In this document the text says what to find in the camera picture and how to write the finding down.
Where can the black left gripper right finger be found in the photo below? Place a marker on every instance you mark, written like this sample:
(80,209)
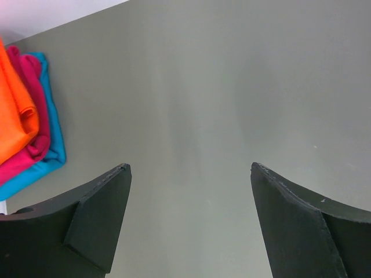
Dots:
(307,234)

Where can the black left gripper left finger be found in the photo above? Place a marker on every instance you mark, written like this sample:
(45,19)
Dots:
(74,234)

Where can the teal folded t shirt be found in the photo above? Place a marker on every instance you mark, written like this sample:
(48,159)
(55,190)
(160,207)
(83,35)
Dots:
(56,154)

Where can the orange folded t shirt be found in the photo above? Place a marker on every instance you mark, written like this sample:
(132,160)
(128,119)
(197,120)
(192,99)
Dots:
(19,117)

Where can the magenta folded t shirt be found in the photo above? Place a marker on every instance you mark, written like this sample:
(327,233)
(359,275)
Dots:
(29,69)

